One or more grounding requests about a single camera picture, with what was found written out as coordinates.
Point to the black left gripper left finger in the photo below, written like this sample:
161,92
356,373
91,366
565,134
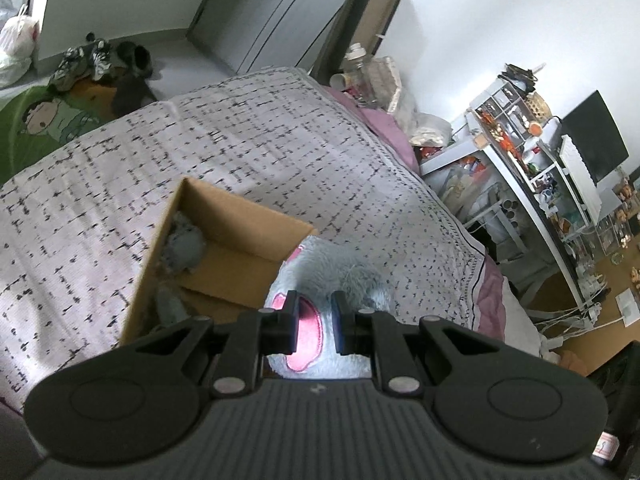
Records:
243,345

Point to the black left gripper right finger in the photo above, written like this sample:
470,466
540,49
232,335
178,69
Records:
388,344

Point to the grey plush toy pink ears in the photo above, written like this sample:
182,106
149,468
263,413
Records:
316,269

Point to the brown cardboard box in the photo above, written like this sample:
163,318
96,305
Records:
244,246

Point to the grey plush toy in box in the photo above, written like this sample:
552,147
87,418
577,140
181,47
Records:
184,247

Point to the white black patterned bedspread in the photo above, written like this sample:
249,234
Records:
76,226

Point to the white cluttered shelf desk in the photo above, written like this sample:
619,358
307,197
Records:
512,173

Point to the clear plastic bottle white cap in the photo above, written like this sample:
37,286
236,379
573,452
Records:
356,68

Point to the black slippers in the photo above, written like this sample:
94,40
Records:
136,58

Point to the green cartoon floor mat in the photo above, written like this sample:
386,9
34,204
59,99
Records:
39,120

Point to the black computer monitor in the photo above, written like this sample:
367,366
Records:
595,134

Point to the grey wardrobe doors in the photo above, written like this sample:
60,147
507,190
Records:
248,35

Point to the pair of grey sneakers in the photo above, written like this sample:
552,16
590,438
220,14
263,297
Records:
93,60

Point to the white plastic bag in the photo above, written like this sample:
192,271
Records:
18,41

